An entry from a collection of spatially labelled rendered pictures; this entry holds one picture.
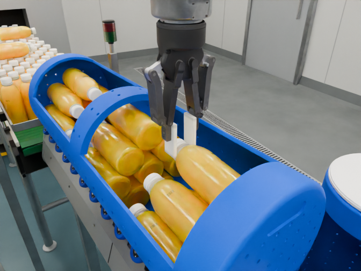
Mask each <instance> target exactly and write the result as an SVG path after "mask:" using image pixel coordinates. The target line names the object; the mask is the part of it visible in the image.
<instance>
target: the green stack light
mask: <svg viewBox="0 0 361 271"><path fill-rule="evenodd" d="M103 33H104V41H105V42H116V41H117V33H116V31H114V32H104V31H103Z"/></svg>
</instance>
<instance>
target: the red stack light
mask: <svg viewBox="0 0 361 271"><path fill-rule="evenodd" d="M102 25H103V31H104V32H114V31H116V27H115V22H114V23H110V24H105V23H102Z"/></svg>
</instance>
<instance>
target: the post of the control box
mask: <svg viewBox="0 0 361 271"><path fill-rule="evenodd" d="M0 184H1V186H2V189H3V191H4V194H5V197H6V199H7V201H8V204H9V206H10V209H11V211H12V214H13V216H14V218H15V221H16V223H17V226H18V228H19V231H20V234H21V236H22V238H23V241H24V243H25V246H26V248H27V251H28V253H29V255H30V258H31V260H32V263H33V265H34V268H35V271H45V269H44V267H43V264H42V262H41V259H40V256H39V253H38V251H37V248H36V246H35V243H34V240H33V238H32V235H31V232H30V229H29V228H28V224H27V222H26V219H25V217H24V214H23V211H22V209H21V206H20V204H19V201H18V198H17V195H16V193H15V190H14V188H13V185H12V182H11V180H10V177H9V175H8V171H7V170H6V167H5V164H4V161H3V159H2V156H1V153H0Z"/></svg>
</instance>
